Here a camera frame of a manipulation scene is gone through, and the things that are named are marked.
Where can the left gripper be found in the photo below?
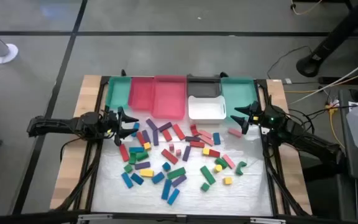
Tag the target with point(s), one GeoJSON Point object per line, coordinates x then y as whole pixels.
{"type": "Point", "coordinates": [109, 123]}

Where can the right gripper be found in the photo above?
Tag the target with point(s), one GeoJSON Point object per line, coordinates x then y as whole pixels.
{"type": "Point", "coordinates": [267, 116]}

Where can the pink wooden block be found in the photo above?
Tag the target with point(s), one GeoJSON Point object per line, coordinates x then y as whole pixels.
{"type": "Point", "coordinates": [207, 140]}
{"type": "Point", "coordinates": [171, 147]}
{"type": "Point", "coordinates": [204, 134]}
{"type": "Point", "coordinates": [178, 152]}
{"type": "Point", "coordinates": [228, 161]}
{"type": "Point", "coordinates": [235, 132]}

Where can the purple wooden block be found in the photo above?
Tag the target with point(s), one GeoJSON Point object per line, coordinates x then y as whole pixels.
{"type": "Point", "coordinates": [155, 137]}
{"type": "Point", "coordinates": [151, 124]}
{"type": "Point", "coordinates": [146, 136]}
{"type": "Point", "coordinates": [165, 126]}
{"type": "Point", "coordinates": [192, 138]}
{"type": "Point", "coordinates": [179, 180]}
{"type": "Point", "coordinates": [186, 153]}
{"type": "Point", "coordinates": [142, 165]}

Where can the small yellow wooden block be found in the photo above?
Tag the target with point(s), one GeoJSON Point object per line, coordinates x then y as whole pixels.
{"type": "Point", "coordinates": [227, 180]}
{"type": "Point", "coordinates": [147, 146]}
{"type": "Point", "coordinates": [206, 151]}

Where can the small green wooden cube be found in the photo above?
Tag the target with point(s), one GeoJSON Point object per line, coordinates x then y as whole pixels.
{"type": "Point", "coordinates": [205, 187]}
{"type": "Point", "coordinates": [128, 168]}

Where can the long red wooden block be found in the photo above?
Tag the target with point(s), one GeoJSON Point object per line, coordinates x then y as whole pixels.
{"type": "Point", "coordinates": [169, 156]}

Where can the yellow wooden cylinder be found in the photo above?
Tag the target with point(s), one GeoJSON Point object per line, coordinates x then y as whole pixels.
{"type": "Point", "coordinates": [218, 168]}

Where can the long green wooden block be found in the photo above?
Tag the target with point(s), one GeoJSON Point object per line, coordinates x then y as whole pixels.
{"type": "Point", "coordinates": [208, 175]}
{"type": "Point", "coordinates": [176, 173]}

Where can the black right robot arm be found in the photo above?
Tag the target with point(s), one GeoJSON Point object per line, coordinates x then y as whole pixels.
{"type": "Point", "coordinates": [309, 141]}

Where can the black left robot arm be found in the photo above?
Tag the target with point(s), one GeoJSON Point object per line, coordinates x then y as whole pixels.
{"type": "Point", "coordinates": [57, 124]}

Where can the large teal plastic bin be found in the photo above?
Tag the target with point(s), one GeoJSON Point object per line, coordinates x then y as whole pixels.
{"type": "Point", "coordinates": [238, 93]}

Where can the small teal plastic bin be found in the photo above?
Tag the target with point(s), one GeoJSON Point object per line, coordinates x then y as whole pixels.
{"type": "Point", "coordinates": [119, 92]}

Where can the small red plastic bin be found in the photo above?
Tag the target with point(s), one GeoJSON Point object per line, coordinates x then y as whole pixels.
{"type": "Point", "coordinates": [141, 93]}

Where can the white plastic bin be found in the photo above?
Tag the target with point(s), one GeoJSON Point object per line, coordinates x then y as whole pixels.
{"type": "Point", "coordinates": [207, 109]}

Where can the black clamp knob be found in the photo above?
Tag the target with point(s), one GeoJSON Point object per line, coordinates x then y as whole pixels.
{"type": "Point", "coordinates": [224, 74]}
{"type": "Point", "coordinates": [123, 73]}

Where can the dark grey plastic bin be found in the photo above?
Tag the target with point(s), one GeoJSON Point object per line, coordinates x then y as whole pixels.
{"type": "Point", "coordinates": [204, 88]}

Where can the large pink plastic bin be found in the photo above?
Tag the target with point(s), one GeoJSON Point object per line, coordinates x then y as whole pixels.
{"type": "Point", "coordinates": [169, 96]}

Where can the green arch wooden block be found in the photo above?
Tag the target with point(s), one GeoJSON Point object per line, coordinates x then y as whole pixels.
{"type": "Point", "coordinates": [238, 169]}

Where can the small white adapter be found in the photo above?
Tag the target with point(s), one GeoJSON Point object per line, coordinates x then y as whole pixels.
{"type": "Point", "coordinates": [287, 81]}

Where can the long blue wooden block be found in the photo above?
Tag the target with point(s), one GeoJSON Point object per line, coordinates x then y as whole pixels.
{"type": "Point", "coordinates": [166, 189]}

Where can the black floor stand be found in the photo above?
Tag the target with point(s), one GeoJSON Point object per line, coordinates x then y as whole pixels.
{"type": "Point", "coordinates": [331, 40]}

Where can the black side desk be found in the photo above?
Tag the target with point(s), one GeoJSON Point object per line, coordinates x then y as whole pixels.
{"type": "Point", "coordinates": [353, 168]}

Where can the black aluminium table frame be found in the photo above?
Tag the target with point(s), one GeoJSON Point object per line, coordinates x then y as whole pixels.
{"type": "Point", "coordinates": [141, 218]}

